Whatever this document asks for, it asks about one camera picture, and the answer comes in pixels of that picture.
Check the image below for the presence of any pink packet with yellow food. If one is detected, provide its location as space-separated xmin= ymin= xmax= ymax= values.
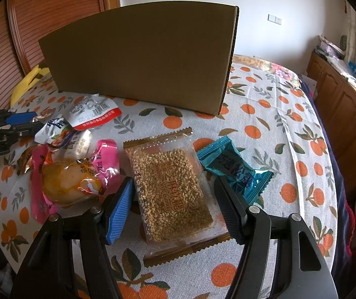
xmin=30 ymin=139 xmax=122 ymax=223

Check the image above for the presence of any teal foil snack packet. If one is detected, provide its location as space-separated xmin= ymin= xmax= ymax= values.
xmin=196 ymin=136 xmax=274 ymax=208

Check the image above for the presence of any white paper card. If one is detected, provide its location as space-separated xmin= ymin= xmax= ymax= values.
xmin=301 ymin=74 xmax=318 ymax=95

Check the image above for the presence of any wooden cabinet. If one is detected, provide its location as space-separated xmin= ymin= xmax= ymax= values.
xmin=306 ymin=51 xmax=356 ymax=194

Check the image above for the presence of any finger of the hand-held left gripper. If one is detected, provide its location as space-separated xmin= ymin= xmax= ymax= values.
xmin=0 ymin=110 xmax=38 ymax=129
xmin=0 ymin=121 xmax=44 ymax=145

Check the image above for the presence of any brown cardboard box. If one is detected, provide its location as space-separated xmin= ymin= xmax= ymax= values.
xmin=38 ymin=2 xmax=239 ymax=116

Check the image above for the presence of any white and blue snack packet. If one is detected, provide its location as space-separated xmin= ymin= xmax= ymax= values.
xmin=35 ymin=117 xmax=82 ymax=147

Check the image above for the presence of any floral blanket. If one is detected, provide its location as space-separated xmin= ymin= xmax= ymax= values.
xmin=234 ymin=54 xmax=303 ymax=89

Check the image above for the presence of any yellow bag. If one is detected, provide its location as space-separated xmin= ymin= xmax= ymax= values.
xmin=10 ymin=65 xmax=51 ymax=106

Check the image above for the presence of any navy blue blanket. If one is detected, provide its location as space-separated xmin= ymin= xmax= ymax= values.
xmin=299 ymin=78 xmax=356 ymax=275

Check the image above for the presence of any red knitted cloth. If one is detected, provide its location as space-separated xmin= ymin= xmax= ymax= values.
xmin=343 ymin=199 xmax=356 ymax=259

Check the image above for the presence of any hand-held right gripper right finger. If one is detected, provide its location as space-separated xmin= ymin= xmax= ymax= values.
xmin=214 ymin=177 xmax=339 ymax=299

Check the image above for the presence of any pile of household clutter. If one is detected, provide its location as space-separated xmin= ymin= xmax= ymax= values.
xmin=313 ymin=34 xmax=356 ymax=97

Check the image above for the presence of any clear sesame candy packet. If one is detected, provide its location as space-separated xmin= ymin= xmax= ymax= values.
xmin=123 ymin=127 xmax=231 ymax=267

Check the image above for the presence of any orange-print white cloth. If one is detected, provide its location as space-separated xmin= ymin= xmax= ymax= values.
xmin=0 ymin=57 xmax=337 ymax=299

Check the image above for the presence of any wooden slatted headboard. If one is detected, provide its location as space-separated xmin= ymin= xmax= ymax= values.
xmin=0 ymin=0 xmax=121 ymax=113

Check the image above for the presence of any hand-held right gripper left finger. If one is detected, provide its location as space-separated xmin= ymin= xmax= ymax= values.
xmin=10 ymin=177 xmax=135 ymax=299

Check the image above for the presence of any white packet with red label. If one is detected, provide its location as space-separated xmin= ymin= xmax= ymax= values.
xmin=61 ymin=93 xmax=122 ymax=131

